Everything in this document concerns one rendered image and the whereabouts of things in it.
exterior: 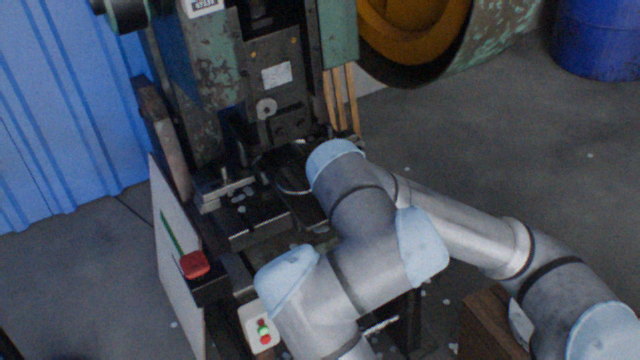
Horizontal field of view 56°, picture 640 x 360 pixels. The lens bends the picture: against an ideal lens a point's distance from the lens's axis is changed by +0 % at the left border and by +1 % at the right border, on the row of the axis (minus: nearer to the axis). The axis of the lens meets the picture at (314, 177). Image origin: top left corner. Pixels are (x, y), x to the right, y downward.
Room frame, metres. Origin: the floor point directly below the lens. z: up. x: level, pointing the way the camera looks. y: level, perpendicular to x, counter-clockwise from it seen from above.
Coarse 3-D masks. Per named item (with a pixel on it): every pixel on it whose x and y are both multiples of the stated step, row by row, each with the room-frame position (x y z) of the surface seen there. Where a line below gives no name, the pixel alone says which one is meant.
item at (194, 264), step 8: (184, 256) 0.97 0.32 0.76; (192, 256) 0.96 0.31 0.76; (200, 256) 0.96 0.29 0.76; (184, 264) 0.94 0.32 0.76; (192, 264) 0.94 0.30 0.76; (200, 264) 0.94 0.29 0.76; (208, 264) 0.93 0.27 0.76; (184, 272) 0.92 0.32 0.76; (192, 272) 0.91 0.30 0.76; (200, 272) 0.92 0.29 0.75
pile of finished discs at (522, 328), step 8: (512, 304) 0.99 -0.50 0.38; (512, 312) 0.96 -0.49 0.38; (520, 312) 0.96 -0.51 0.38; (512, 320) 0.93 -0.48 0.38; (520, 320) 0.93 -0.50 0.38; (528, 320) 0.93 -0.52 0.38; (512, 328) 0.92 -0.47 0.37; (520, 328) 0.91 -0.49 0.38; (528, 328) 0.91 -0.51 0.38; (520, 336) 0.89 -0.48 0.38; (528, 336) 0.88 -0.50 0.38
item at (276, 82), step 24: (240, 24) 1.26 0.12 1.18; (264, 24) 1.25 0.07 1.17; (288, 24) 1.24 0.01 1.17; (264, 48) 1.20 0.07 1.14; (288, 48) 1.22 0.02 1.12; (264, 72) 1.20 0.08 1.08; (288, 72) 1.22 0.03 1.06; (264, 96) 1.19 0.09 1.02; (288, 96) 1.22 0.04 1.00; (240, 120) 1.29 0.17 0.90; (264, 120) 1.19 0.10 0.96; (288, 120) 1.18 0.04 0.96
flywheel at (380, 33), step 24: (360, 0) 1.54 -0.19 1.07; (384, 0) 1.45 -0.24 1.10; (408, 0) 1.35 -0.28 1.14; (432, 0) 1.26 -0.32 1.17; (456, 0) 1.13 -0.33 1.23; (360, 24) 1.50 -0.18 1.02; (384, 24) 1.44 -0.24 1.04; (408, 24) 1.35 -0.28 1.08; (432, 24) 1.26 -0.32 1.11; (456, 24) 1.13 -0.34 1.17; (384, 48) 1.39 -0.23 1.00; (408, 48) 1.29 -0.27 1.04; (432, 48) 1.20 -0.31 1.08; (456, 48) 1.18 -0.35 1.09
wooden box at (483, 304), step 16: (496, 288) 1.07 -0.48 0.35; (464, 304) 1.03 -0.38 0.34; (480, 304) 1.02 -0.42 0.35; (496, 304) 1.01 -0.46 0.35; (464, 320) 1.02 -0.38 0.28; (480, 320) 0.97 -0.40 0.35; (496, 320) 0.96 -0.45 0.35; (464, 336) 1.02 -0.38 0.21; (480, 336) 0.96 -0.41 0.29; (496, 336) 0.91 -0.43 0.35; (512, 336) 0.91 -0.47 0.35; (464, 352) 1.01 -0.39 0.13; (480, 352) 0.95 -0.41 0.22; (496, 352) 0.89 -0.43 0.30; (512, 352) 0.86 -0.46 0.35; (528, 352) 0.85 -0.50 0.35
